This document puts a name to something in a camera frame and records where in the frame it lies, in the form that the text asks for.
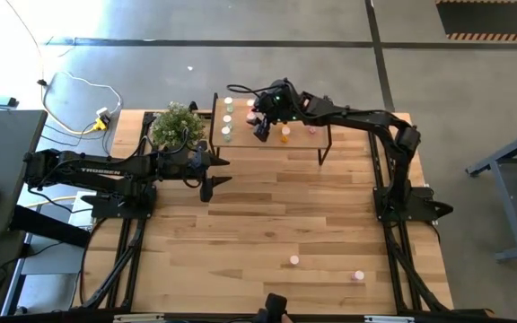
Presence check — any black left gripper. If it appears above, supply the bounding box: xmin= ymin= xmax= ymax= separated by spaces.
xmin=178 ymin=140 xmax=233 ymax=204

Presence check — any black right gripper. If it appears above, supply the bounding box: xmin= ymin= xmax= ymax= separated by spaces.
xmin=251 ymin=79 xmax=307 ymax=144

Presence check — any green potted plant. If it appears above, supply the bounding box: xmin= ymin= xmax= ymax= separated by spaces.
xmin=150 ymin=100 xmax=206 ymax=152

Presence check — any black handheld device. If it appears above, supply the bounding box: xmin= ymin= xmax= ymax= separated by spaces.
xmin=252 ymin=292 xmax=290 ymax=323

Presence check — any black desk beam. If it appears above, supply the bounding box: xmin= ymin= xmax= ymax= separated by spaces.
xmin=9 ymin=205 xmax=92 ymax=249

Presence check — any blue desk leg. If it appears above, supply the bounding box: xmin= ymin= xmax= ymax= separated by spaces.
xmin=0 ymin=267 xmax=29 ymax=316

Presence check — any black mat striped edge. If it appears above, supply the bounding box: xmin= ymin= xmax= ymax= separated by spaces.
xmin=435 ymin=0 xmax=517 ymax=43

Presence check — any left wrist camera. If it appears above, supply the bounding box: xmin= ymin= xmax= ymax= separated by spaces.
xmin=192 ymin=151 xmax=209 ymax=175

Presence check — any wooden shelf black metal frame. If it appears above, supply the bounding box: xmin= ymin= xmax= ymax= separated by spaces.
xmin=208 ymin=92 xmax=337 ymax=166

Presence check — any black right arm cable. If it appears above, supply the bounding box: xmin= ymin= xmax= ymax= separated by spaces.
xmin=225 ymin=83 xmax=271 ymax=98

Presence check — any white cable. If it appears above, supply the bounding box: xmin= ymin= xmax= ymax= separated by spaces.
xmin=42 ymin=70 xmax=123 ymax=116

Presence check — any yellow cable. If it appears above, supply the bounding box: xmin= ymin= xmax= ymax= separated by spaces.
xmin=24 ymin=196 xmax=79 ymax=208
xmin=40 ymin=84 xmax=102 ymax=135

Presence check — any black crossbar rail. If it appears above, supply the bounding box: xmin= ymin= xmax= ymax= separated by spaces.
xmin=0 ymin=307 xmax=517 ymax=323

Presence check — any silver bracket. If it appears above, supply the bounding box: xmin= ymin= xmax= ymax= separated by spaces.
xmin=364 ymin=315 xmax=416 ymax=323
xmin=113 ymin=313 xmax=165 ymax=323

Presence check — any grey-blue metal table frame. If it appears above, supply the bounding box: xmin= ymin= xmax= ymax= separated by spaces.
xmin=466 ymin=123 xmax=517 ymax=265

